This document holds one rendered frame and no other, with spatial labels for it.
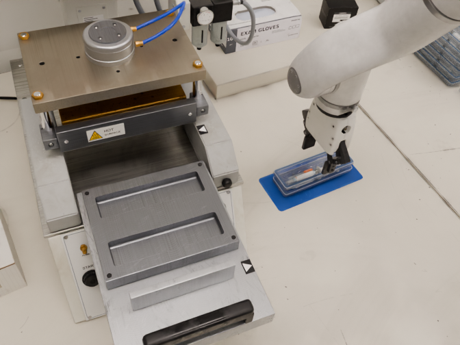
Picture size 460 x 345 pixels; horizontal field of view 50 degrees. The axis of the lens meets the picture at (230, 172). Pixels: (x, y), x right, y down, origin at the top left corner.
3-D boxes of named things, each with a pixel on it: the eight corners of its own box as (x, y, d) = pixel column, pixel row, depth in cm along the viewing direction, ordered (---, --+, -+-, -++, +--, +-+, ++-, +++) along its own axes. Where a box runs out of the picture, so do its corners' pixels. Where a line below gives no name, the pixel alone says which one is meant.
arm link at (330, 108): (372, 100, 92) (367, 111, 94) (343, 71, 97) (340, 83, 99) (335, 113, 89) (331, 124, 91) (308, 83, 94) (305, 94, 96)
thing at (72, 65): (24, 54, 93) (5, -9, 83) (183, 27, 101) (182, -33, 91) (46, 146, 79) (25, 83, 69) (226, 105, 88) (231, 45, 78)
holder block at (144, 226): (83, 200, 79) (81, 190, 77) (202, 169, 85) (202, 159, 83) (107, 290, 70) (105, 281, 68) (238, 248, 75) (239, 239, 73)
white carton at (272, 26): (207, 29, 139) (208, 5, 134) (278, 14, 146) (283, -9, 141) (224, 55, 133) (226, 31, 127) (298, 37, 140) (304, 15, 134)
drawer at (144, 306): (79, 207, 83) (70, 178, 77) (203, 174, 89) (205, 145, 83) (122, 378, 66) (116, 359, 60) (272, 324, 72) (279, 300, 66)
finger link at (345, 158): (356, 154, 96) (346, 168, 100) (335, 122, 98) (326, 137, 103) (351, 155, 95) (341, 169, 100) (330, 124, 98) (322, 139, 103)
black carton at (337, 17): (318, 16, 147) (323, -4, 142) (346, 16, 148) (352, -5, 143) (324, 29, 143) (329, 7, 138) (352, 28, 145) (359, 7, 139)
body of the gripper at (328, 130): (368, 111, 93) (352, 150, 102) (337, 77, 98) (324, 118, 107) (335, 122, 90) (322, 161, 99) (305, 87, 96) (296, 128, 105)
